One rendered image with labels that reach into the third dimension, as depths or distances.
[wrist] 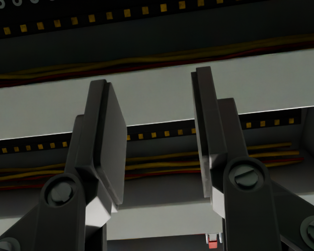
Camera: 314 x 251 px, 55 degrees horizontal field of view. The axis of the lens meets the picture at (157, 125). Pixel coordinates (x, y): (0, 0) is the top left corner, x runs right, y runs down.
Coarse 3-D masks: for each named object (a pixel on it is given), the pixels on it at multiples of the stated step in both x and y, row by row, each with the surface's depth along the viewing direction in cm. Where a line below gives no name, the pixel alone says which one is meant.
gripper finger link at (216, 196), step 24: (192, 72) 11; (216, 120) 9; (216, 144) 9; (240, 144) 9; (216, 168) 9; (216, 192) 9; (288, 192) 8; (288, 216) 8; (312, 216) 8; (288, 240) 7; (312, 240) 7
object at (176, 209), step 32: (128, 160) 52; (192, 160) 49; (288, 160) 45; (0, 192) 53; (32, 192) 51; (128, 192) 47; (160, 192) 46; (192, 192) 45; (0, 224) 39; (128, 224) 38; (160, 224) 38; (192, 224) 37
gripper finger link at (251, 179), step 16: (240, 160) 8; (256, 160) 8; (224, 176) 8; (240, 176) 8; (256, 176) 8; (224, 192) 8; (240, 192) 8; (256, 192) 8; (272, 192) 8; (224, 208) 8; (240, 208) 8; (256, 208) 7; (272, 208) 7; (224, 224) 10; (240, 224) 7; (256, 224) 7; (272, 224) 7; (224, 240) 9; (240, 240) 7; (256, 240) 7; (272, 240) 7
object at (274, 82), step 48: (240, 48) 35; (288, 48) 36; (0, 96) 25; (48, 96) 25; (144, 96) 25; (192, 96) 24; (240, 96) 24; (288, 96) 24; (0, 144) 49; (48, 144) 48
